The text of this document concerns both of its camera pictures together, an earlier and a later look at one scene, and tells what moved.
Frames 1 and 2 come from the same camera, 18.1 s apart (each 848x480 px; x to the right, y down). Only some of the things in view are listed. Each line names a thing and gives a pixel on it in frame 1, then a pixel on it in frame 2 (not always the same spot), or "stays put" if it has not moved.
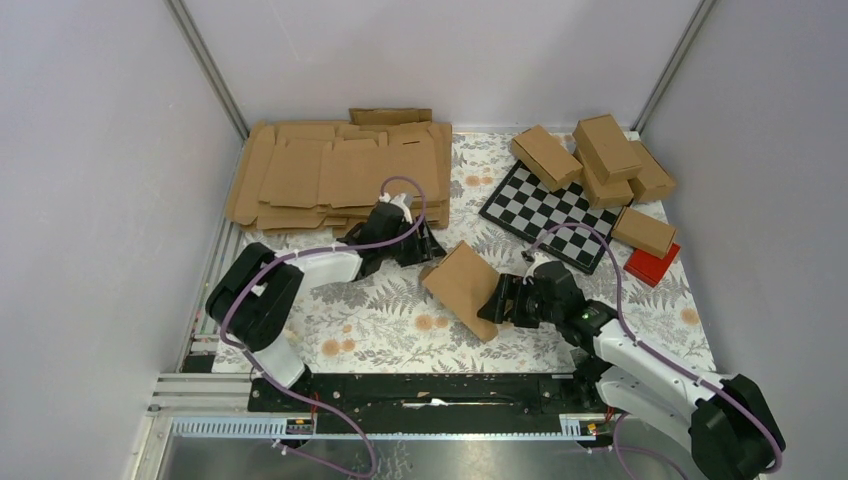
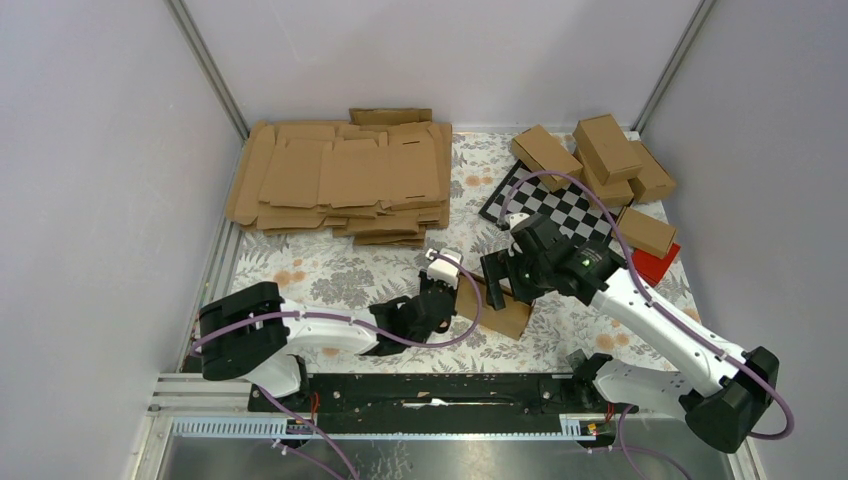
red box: x=649 y=268 stays put
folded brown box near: x=644 y=233 stays put
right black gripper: x=510 y=287 to x=501 y=264
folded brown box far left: x=545 y=158 stays put
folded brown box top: x=606 y=150 stays put
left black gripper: x=429 y=249 to x=425 y=281
